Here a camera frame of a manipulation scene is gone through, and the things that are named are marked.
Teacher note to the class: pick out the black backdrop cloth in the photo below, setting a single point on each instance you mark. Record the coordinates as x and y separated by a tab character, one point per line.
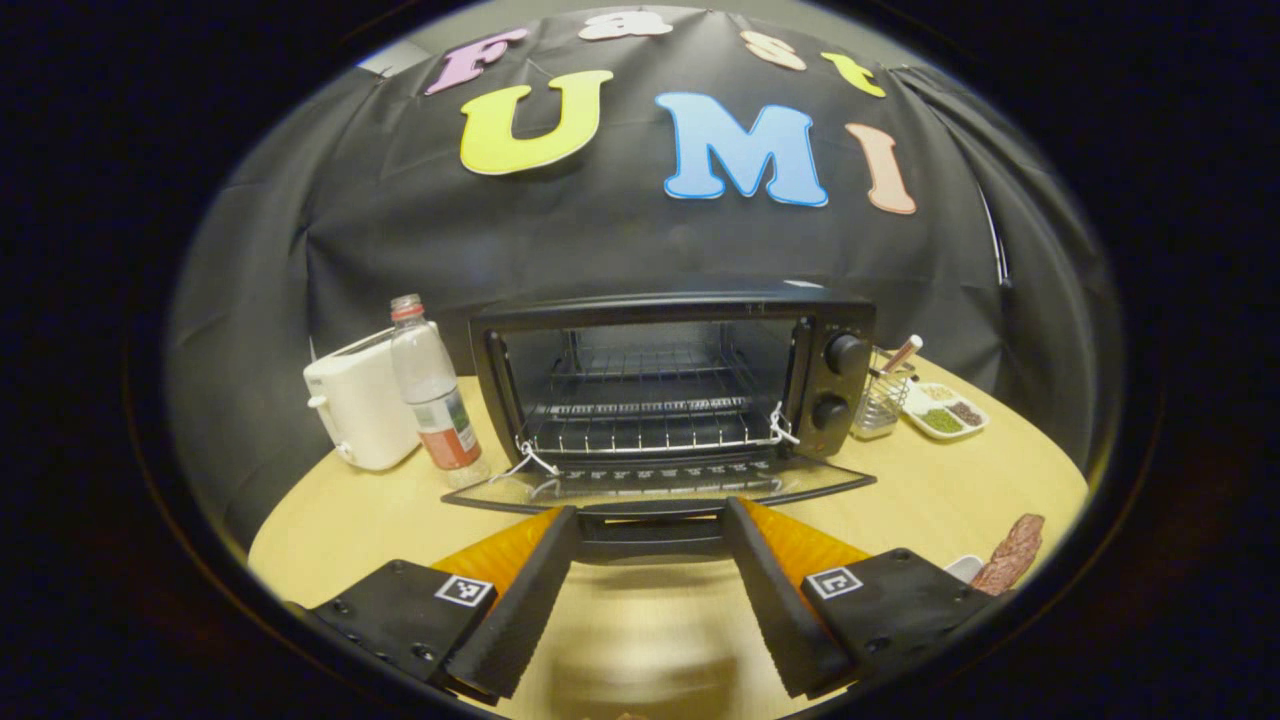
620	240

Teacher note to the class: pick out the white plate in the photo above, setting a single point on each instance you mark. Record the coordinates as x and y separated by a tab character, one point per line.
962	568

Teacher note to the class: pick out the black electric oven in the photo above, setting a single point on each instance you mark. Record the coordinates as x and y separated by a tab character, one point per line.
840	390

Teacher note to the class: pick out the brown meat strip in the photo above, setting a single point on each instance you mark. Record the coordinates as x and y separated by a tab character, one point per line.
1012	555

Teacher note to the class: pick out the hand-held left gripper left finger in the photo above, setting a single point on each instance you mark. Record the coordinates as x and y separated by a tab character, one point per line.
530	600

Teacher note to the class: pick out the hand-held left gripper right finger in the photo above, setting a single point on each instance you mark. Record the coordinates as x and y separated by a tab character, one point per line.
775	600

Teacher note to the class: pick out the white divided condiment dish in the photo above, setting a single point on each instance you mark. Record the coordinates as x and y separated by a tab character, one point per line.
945	412

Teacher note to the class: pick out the white toaster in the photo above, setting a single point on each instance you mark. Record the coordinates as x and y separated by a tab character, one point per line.
360	410

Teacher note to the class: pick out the clear plastic water bottle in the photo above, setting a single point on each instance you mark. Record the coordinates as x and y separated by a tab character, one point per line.
435	400

